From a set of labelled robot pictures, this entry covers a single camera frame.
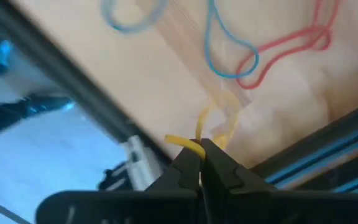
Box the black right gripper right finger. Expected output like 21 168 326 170
200 138 358 224

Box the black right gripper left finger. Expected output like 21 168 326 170
35 143 202 224

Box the thin yellow rubber band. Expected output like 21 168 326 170
164 90 241 160

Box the thin red rubber band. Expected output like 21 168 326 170
236 0 341 91

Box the blue rubber band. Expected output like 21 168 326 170
204 0 260 79
100 0 170 34

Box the silver frame bracket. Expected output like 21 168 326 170
124 135 164 191

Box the black aluminium table frame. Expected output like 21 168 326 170
0 0 358 194

